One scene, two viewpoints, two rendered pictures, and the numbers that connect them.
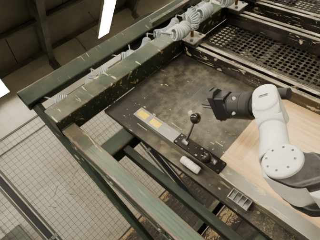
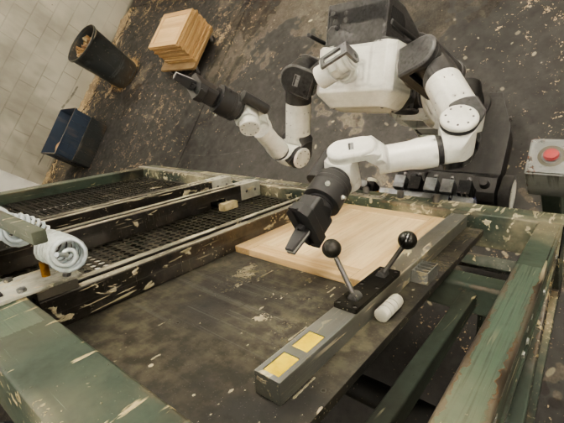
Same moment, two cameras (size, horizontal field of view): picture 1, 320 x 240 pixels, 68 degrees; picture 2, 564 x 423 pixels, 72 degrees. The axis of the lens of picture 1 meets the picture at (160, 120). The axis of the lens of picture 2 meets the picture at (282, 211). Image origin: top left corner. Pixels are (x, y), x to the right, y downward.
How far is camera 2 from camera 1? 0.98 m
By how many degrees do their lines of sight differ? 82
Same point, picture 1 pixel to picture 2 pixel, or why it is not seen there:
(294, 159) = (462, 107)
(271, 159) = (460, 121)
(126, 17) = not seen: outside the picture
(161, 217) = (517, 310)
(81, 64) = not seen: outside the picture
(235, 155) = (354, 272)
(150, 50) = (38, 337)
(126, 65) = (76, 381)
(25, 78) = not seen: outside the picture
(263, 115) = (380, 148)
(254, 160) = (357, 262)
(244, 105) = (344, 174)
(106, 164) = (472, 402)
